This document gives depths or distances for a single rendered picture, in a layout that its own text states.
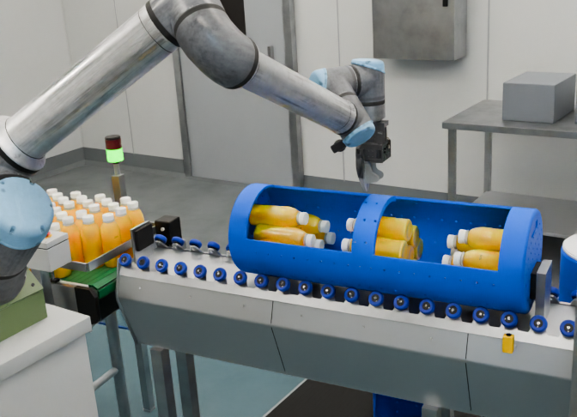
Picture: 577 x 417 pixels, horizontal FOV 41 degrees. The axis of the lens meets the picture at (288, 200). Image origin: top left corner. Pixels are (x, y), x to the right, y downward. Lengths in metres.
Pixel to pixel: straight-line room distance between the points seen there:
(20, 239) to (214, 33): 0.60
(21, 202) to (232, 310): 0.93
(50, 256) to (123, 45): 1.05
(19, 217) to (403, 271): 1.01
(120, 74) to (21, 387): 0.75
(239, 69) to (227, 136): 5.08
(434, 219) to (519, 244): 0.38
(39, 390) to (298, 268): 0.80
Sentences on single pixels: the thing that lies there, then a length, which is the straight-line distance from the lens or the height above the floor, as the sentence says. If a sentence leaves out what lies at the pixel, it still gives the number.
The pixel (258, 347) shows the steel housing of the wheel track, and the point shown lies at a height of 0.73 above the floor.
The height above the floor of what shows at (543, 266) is 1.08.
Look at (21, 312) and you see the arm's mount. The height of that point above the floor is 1.14.
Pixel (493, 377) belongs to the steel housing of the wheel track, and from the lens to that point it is 2.22.
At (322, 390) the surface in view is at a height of 0.15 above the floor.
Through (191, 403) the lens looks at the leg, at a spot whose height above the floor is 0.33.
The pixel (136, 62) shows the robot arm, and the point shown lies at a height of 1.72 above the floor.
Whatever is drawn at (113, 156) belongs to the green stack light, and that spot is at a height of 1.18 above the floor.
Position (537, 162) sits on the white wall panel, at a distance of 5.49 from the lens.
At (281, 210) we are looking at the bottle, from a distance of 2.37.
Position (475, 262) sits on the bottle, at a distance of 2.13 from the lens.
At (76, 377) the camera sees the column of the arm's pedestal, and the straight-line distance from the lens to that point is 2.03.
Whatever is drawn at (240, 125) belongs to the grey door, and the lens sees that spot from 6.53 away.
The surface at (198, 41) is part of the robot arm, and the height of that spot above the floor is 1.77.
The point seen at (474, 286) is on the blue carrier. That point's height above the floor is 1.06.
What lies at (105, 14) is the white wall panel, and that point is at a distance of 7.43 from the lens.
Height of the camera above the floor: 1.94
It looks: 18 degrees down
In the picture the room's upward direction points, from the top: 4 degrees counter-clockwise
